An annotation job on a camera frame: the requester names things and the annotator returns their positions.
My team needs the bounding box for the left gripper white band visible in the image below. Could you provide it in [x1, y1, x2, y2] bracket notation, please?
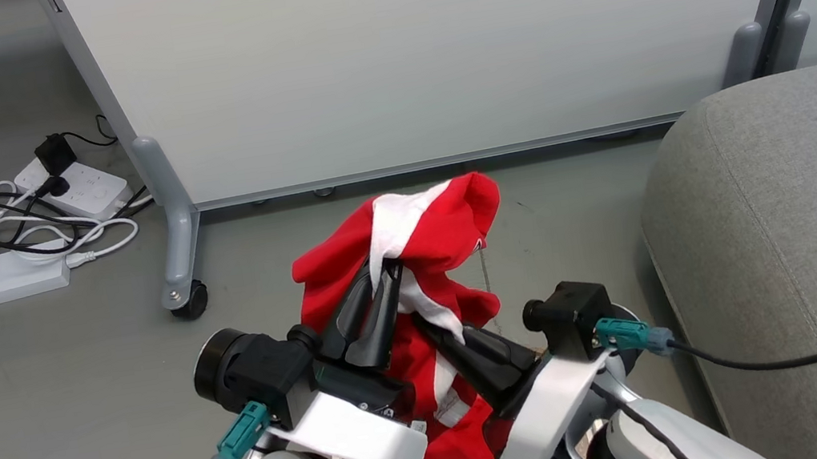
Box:
[254, 255, 433, 459]

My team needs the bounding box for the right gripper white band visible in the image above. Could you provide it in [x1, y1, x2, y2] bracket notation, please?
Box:
[412, 288, 628, 459]

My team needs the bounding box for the red and white garment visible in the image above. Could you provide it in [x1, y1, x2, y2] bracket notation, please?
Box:
[280, 168, 541, 459]

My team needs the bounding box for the grey partition foot with caster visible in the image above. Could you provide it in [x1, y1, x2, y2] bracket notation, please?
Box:
[129, 129, 216, 326]

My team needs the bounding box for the white power strip with sockets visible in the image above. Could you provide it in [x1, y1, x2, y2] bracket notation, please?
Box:
[10, 143, 135, 234]

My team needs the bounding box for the grey fabric sofa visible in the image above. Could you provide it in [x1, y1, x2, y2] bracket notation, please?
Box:
[622, 64, 817, 459]

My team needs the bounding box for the black plug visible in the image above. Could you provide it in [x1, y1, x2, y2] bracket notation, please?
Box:
[32, 173, 73, 200]

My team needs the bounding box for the black power adapter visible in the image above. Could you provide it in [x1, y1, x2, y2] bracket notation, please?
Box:
[32, 131, 80, 179]

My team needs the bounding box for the long white power strip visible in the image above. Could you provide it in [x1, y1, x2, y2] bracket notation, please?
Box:
[0, 246, 76, 308]

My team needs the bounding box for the right camera cable teal plug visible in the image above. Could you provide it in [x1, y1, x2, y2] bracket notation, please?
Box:
[593, 285, 817, 397]

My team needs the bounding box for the white looped cable with plug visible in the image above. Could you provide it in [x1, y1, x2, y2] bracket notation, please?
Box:
[10, 208, 145, 277]

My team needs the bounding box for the white partition panel grey frame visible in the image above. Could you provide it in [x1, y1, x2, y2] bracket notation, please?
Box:
[41, 0, 817, 231]

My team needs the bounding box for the thin black adapter cable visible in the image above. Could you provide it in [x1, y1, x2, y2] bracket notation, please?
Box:
[57, 111, 120, 154]

